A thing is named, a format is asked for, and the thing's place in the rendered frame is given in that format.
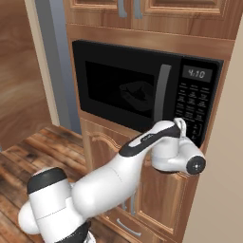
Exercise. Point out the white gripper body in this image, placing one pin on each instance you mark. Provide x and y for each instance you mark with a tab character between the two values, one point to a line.
182	124

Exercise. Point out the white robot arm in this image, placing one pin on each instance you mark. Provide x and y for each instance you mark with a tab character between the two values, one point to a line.
104	186

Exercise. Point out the black microwave oven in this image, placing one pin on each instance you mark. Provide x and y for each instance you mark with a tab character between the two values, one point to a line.
196	101

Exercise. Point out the wooden lower cupboard door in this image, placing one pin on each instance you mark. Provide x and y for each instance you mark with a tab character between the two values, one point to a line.
101	142
161	196

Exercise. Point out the wooden cupboard door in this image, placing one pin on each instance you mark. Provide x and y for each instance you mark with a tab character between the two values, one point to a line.
161	196
190	15
95	12
101	142

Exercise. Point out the black microwave door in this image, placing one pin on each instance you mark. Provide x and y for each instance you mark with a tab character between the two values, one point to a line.
107	85

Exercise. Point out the wooden upper cupboard door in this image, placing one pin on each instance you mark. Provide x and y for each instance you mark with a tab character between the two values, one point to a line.
95	12
190	15

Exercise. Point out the wooden drawer front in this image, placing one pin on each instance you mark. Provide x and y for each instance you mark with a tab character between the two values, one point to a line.
126	226

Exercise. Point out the grey tall panel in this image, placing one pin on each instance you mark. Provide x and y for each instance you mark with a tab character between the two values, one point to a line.
60	63

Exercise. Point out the wooden tall cabinet frame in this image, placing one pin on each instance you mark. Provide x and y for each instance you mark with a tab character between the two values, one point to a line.
148	38

